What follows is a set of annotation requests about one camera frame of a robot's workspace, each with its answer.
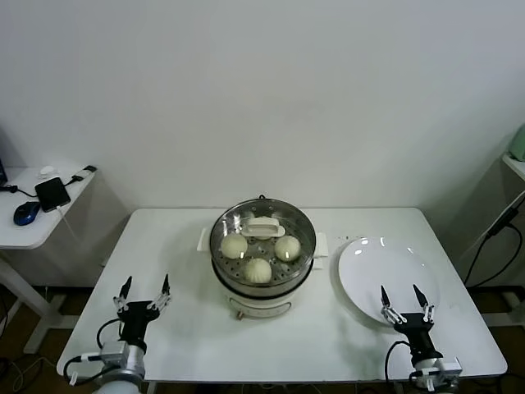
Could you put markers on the small white earbud case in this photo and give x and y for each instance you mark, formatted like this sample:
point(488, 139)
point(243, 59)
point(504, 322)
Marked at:
point(47, 170)

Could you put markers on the black smartphone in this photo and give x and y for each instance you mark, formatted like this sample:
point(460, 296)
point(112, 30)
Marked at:
point(52, 193)

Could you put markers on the pale green object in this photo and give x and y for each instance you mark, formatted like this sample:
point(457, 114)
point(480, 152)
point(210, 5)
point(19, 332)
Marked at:
point(519, 143)

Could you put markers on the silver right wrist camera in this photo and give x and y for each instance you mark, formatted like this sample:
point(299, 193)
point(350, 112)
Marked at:
point(450, 366)

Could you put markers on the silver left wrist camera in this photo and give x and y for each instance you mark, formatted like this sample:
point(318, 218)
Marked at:
point(112, 352)

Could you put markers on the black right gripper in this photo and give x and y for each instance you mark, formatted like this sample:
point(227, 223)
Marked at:
point(414, 328)

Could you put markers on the round white plate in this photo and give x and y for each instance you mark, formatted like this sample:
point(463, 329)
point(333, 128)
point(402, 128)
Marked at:
point(369, 279)

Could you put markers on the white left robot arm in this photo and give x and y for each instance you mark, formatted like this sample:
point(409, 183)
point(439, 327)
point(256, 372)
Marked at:
point(135, 365)

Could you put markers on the dark laptop screen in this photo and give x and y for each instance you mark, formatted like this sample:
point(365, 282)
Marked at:
point(3, 164)

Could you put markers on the blue computer mouse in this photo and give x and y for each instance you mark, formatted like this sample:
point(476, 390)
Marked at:
point(26, 212)

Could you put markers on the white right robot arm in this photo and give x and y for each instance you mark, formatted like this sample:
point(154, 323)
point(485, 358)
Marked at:
point(426, 365)

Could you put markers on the cream electric cooking pot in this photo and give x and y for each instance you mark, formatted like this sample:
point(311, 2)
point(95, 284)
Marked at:
point(262, 305)

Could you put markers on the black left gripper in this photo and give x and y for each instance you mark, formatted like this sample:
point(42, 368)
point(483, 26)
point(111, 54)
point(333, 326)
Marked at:
point(137, 320)

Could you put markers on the white side table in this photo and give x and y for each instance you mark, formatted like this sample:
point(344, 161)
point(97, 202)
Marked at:
point(24, 234)

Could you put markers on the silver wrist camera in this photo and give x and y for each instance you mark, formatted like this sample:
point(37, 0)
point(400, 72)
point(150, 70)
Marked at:
point(450, 366)
point(112, 352)

